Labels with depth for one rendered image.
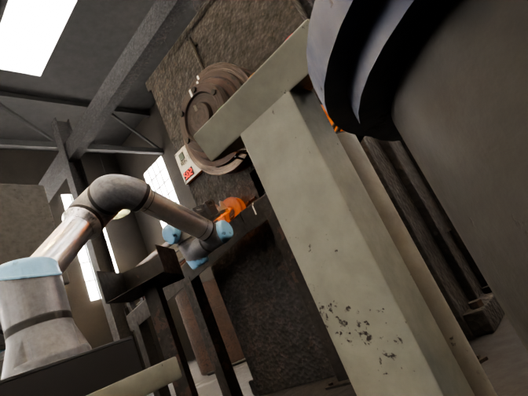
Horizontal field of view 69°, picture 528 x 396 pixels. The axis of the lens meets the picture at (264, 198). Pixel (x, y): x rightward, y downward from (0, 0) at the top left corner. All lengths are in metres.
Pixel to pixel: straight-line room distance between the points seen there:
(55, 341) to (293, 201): 0.52
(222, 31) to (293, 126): 1.50
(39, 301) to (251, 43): 1.35
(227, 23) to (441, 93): 1.79
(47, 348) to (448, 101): 0.75
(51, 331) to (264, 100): 0.57
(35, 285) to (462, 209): 0.77
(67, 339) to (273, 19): 1.40
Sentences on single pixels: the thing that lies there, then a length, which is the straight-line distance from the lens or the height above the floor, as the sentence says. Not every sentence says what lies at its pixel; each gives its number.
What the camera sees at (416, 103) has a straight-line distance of 0.20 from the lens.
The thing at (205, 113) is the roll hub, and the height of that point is 1.11.
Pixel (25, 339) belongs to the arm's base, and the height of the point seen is 0.43.
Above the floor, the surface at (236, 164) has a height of 0.89.
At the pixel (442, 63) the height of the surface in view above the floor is 0.36.
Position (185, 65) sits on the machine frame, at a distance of 2.13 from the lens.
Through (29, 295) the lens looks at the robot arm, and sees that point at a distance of 0.85.
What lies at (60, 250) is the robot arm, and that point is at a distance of 1.11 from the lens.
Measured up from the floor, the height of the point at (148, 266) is 0.70.
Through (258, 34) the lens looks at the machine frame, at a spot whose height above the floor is 1.38.
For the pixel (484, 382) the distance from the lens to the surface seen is 0.65.
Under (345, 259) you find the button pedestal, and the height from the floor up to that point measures 0.32.
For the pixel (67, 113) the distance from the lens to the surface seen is 12.54.
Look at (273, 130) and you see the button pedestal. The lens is 0.51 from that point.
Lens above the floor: 0.30
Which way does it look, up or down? 16 degrees up
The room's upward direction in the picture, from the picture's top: 24 degrees counter-clockwise
